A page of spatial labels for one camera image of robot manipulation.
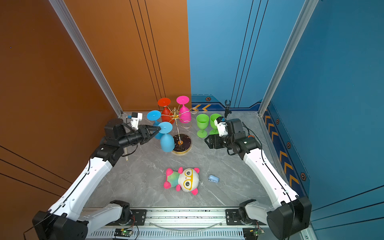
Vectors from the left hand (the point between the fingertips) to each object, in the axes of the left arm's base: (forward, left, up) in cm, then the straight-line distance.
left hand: (160, 128), depth 70 cm
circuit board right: (-37, -44, -32) cm, 66 cm away
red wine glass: (+11, -1, -3) cm, 12 cm away
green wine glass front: (+23, -21, -19) cm, 37 cm away
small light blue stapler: (-13, -27, -30) cm, 42 cm away
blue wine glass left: (+10, +5, -2) cm, 11 cm away
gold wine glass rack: (+10, -8, -27) cm, 30 cm away
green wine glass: (+21, -30, -29) cm, 46 cm away
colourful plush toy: (-15, -13, -25) cm, 32 cm away
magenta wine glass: (+13, -11, -3) cm, 17 cm away
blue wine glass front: (0, -2, -10) cm, 10 cm away
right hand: (0, -24, -9) cm, 26 cm away
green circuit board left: (-38, +17, -33) cm, 53 cm away
